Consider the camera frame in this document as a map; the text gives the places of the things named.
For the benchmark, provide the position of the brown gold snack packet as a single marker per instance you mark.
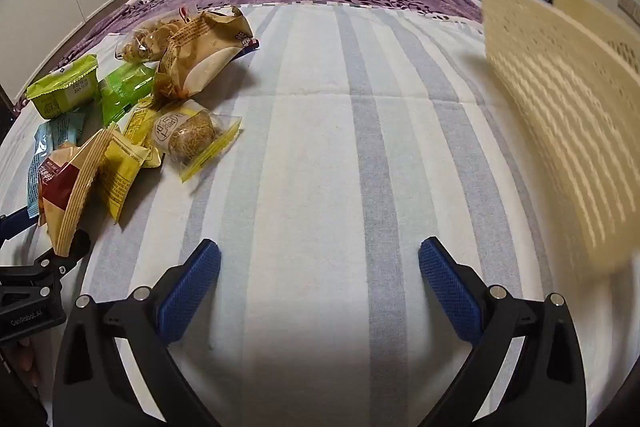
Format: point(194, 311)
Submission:
point(210, 42)

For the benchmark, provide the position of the teal snack packet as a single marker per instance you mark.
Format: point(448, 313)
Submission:
point(52, 132)

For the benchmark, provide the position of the white blue striped bed sheet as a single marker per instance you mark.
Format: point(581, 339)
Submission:
point(325, 167)

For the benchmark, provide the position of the clear yellow-edged pastry packet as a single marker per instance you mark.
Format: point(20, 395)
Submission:
point(192, 134)

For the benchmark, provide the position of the yellow snack packet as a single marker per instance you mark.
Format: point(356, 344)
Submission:
point(120, 172)
point(137, 121)

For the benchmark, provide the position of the small bright green snack packet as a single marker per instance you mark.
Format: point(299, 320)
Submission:
point(125, 92)

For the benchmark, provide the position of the red and tan snack packet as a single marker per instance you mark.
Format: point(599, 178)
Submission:
point(60, 187)

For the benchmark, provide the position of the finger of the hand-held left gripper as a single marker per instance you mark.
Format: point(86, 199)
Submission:
point(10, 227)
point(77, 244)

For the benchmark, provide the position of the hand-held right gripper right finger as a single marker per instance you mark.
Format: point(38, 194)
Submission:
point(447, 292)

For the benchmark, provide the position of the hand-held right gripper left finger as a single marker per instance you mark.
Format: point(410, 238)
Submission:
point(192, 292)

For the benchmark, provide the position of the cream perforated plastic basket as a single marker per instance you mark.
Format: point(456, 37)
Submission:
point(560, 107)

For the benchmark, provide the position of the person's left hand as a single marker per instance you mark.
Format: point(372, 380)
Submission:
point(22, 357)

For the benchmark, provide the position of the beige wall outlet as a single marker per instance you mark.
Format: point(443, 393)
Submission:
point(629, 4)

